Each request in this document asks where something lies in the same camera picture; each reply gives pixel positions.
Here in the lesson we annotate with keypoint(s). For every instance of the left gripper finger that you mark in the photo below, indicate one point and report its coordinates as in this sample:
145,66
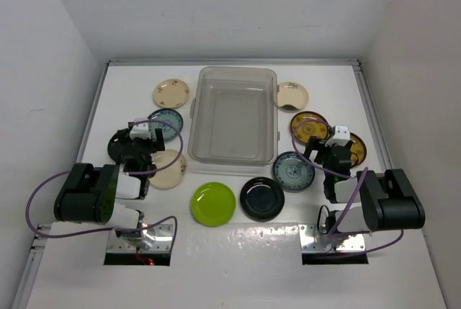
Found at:
158,141
121,136

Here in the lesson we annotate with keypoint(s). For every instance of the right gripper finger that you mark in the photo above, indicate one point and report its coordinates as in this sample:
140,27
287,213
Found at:
311,146
354,159

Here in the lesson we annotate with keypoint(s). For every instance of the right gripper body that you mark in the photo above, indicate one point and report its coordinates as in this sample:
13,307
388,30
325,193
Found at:
325,158

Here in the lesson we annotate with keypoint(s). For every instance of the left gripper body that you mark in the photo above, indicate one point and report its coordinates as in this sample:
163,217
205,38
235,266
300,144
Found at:
148,147

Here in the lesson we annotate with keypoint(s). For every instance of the black plate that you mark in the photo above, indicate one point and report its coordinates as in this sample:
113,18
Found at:
262,199
120,153

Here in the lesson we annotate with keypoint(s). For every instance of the yellow brown plate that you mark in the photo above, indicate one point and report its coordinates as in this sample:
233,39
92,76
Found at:
316,125
359,147

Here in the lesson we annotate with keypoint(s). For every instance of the blue floral plate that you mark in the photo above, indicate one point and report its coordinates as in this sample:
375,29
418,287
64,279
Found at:
170,116
292,173

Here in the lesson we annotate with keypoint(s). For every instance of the cream plate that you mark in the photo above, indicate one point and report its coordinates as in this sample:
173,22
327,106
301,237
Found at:
292,96
171,93
172,176

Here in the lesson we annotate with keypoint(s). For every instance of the lime green plate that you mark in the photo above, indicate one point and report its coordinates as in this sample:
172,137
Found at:
213,204

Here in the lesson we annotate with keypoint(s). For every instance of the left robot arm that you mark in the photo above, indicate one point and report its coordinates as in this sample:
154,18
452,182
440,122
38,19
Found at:
89,193

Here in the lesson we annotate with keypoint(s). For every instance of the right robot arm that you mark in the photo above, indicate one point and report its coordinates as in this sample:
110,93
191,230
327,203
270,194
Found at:
374,201

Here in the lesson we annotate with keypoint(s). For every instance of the clear plastic bin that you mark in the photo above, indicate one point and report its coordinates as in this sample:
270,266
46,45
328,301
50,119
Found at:
234,117

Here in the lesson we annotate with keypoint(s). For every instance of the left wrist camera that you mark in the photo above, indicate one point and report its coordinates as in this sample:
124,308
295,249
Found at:
139,129

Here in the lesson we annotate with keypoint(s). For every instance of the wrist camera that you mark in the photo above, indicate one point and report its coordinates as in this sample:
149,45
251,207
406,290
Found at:
341,136
139,129

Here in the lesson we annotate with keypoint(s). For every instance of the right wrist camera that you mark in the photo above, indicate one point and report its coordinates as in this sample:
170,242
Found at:
341,136

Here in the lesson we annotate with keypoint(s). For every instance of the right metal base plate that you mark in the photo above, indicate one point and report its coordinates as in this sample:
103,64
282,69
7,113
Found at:
312,242

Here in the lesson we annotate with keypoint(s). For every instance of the metal base plate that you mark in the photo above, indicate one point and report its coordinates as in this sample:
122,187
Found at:
156,240
312,242

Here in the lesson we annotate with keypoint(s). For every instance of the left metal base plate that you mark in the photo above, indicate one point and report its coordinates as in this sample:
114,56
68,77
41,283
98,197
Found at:
156,240

